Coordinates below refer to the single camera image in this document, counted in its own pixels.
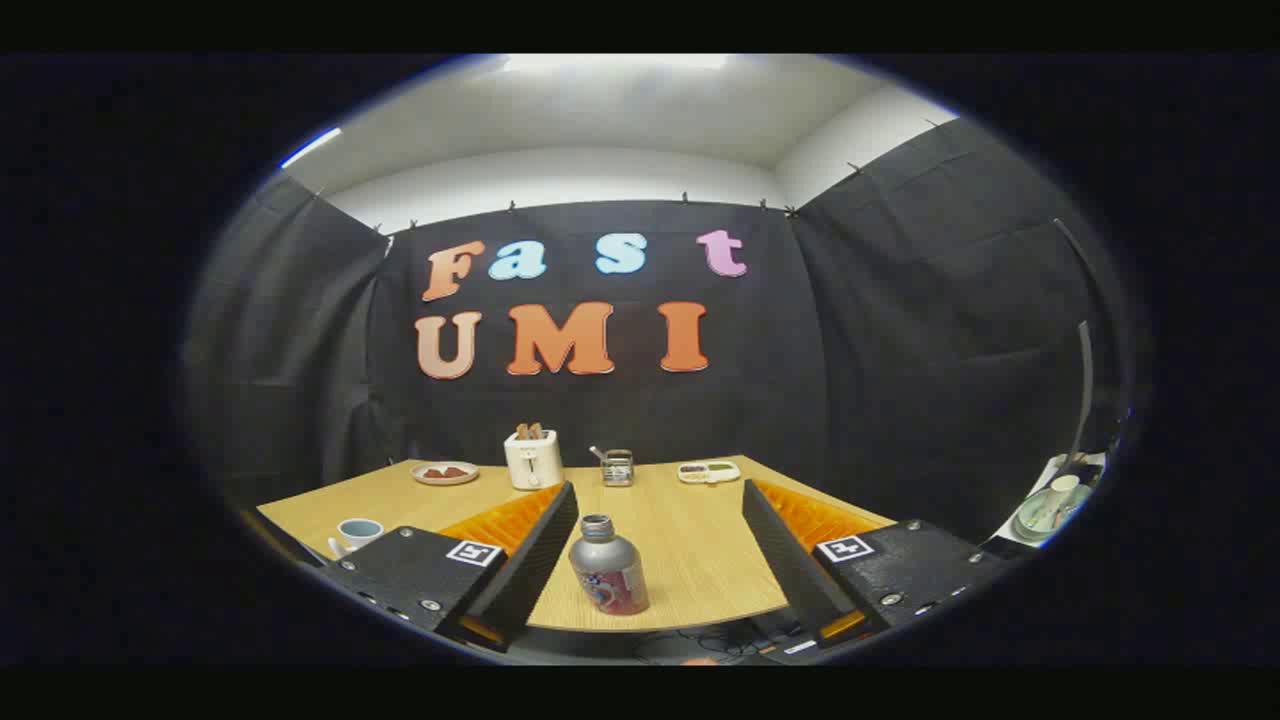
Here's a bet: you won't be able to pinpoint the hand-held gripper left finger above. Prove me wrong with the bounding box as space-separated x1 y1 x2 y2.
320 481 581 653

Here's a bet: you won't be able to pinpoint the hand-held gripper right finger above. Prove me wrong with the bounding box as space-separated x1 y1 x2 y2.
742 478 1011 649

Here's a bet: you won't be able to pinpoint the silver juice bottle pink label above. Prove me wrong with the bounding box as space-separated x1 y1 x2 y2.
568 514 651 616

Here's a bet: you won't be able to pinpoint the white cup blue inside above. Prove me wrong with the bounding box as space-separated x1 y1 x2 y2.
328 518 385 559

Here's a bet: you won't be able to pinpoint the white toaster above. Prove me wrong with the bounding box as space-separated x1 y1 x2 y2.
503 432 564 491

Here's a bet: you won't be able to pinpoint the wooden table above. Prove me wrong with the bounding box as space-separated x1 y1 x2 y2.
257 455 896 633

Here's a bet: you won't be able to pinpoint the black backdrop cloth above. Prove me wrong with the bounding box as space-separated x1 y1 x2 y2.
185 118 1131 546

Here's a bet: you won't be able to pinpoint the grey metal pole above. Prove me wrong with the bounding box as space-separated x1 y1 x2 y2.
1052 218 1096 466

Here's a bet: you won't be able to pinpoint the black cables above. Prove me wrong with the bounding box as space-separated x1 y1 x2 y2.
630 625 791 663

